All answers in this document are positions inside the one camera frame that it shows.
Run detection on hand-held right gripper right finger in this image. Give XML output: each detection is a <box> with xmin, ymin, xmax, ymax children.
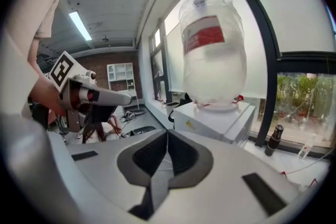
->
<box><xmin>167</xmin><ymin>130</ymin><xmax>303</xmax><ymax>224</ymax></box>

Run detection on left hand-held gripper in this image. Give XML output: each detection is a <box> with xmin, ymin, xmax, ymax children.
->
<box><xmin>48</xmin><ymin>50</ymin><xmax>132</xmax><ymax>132</ymax></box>

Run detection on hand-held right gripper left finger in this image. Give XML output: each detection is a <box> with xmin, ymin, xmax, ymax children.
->
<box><xmin>48</xmin><ymin>130</ymin><xmax>169</xmax><ymax>224</ymax></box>

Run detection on person's left forearm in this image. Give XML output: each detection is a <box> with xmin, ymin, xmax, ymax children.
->
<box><xmin>27</xmin><ymin>36</ymin><xmax>67</xmax><ymax>116</ymax></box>

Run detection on white shelf cabinet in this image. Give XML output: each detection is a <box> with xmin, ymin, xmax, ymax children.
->
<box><xmin>106</xmin><ymin>62</ymin><xmax>140</xmax><ymax>111</ymax></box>

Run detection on white waste bin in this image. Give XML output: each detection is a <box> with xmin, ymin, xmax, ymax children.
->
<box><xmin>165</xmin><ymin>101</ymin><xmax>180</xmax><ymax>116</ymax></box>

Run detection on white water dispenser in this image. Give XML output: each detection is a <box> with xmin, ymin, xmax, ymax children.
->
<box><xmin>172</xmin><ymin>101</ymin><xmax>257</xmax><ymax>145</ymax></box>

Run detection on dark thermos flask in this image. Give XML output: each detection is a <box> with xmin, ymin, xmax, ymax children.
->
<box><xmin>264</xmin><ymin>124</ymin><xmax>285</xmax><ymax>157</ymax></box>

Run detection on long ceiling light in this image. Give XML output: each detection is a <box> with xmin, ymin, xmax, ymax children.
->
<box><xmin>68</xmin><ymin>10</ymin><xmax>93</xmax><ymax>41</ymax></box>

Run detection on small clear plastic bottle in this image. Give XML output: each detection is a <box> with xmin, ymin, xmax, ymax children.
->
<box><xmin>297</xmin><ymin>136</ymin><xmax>316</xmax><ymax>159</ymax></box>

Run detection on large clear water bottle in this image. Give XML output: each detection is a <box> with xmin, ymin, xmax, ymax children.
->
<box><xmin>178</xmin><ymin>0</ymin><xmax>248</xmax><ymax>111</ymax></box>

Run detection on black window frame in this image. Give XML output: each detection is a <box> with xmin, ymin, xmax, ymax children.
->
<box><xmin>149</xmin><ymin>0</ymin><xmax>336</xmax><ymax>148</ymax></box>

